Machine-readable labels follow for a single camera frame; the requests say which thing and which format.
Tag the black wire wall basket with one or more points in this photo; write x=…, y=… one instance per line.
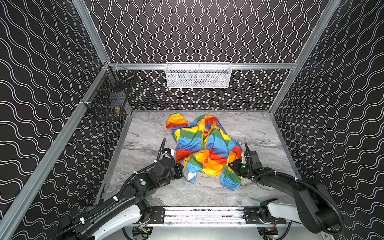
x=112, y=92

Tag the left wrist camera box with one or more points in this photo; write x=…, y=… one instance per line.
x=168, y=152

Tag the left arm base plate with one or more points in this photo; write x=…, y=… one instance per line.
x=152, y=215

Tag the rainbow striped jacket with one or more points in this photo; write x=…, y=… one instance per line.
x=203, y=146

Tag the aluminium front rail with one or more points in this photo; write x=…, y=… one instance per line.
x=203, y=216

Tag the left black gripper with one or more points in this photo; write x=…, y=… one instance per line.
x=177, y=169

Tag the brass object in basket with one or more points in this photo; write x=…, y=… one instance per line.
x=117, y=112

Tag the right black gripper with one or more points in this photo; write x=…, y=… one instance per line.
x=237, y=165

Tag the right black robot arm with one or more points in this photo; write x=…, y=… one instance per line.
x=314, y=208

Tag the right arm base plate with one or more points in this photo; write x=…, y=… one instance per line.
x=260, y=216

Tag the white mesh wall basket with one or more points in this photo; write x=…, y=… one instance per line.
x=197, y=75

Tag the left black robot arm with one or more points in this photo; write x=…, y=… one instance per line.
x=129, y=205

